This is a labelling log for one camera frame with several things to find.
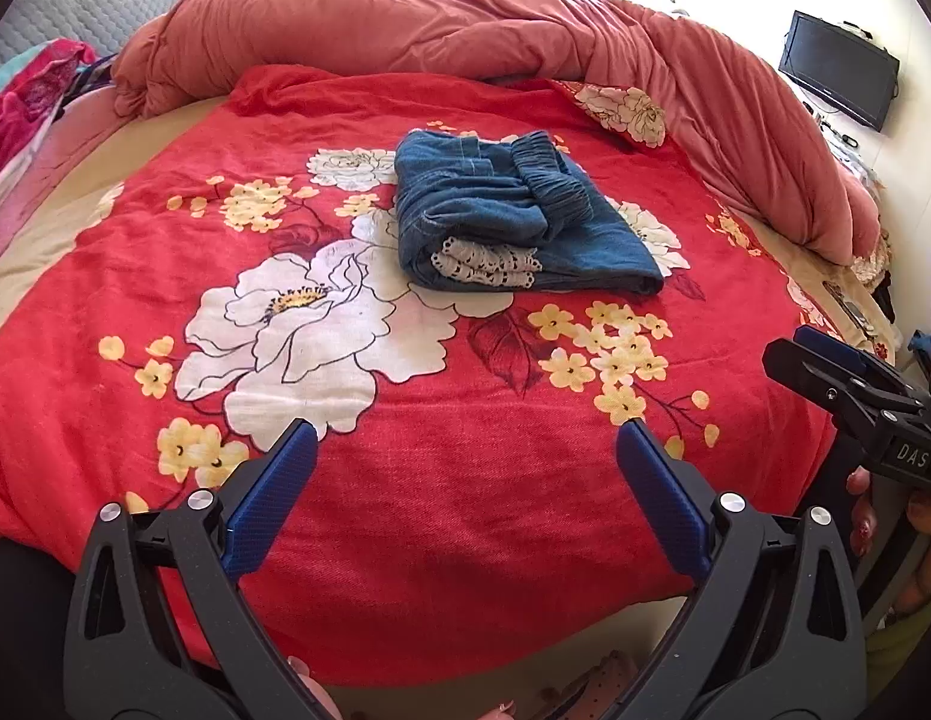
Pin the pink quilted duvet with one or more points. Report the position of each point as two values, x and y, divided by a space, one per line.
745 132

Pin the right hand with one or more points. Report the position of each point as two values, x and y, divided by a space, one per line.
916 593

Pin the black wall television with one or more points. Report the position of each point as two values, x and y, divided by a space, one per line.
852 74

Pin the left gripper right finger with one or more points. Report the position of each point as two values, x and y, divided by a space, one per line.
772 627

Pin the left hand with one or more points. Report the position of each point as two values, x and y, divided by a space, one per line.
501 712

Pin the red floral blanket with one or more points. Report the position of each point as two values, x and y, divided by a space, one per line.
466 509

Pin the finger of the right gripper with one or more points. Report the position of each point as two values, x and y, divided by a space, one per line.
860 364
854 406

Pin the pink pillow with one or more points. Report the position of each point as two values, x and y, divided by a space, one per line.
84 125

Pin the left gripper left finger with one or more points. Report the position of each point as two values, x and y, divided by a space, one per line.
158 627

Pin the magenta patterned folded cloth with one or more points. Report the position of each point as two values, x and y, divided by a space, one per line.
32 88

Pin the dark remote control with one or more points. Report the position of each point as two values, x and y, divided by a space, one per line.
852 310

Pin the blue denim pants lace hem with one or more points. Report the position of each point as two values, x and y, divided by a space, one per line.
475 215

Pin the beige bed sheet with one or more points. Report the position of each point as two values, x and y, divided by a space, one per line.
85 197

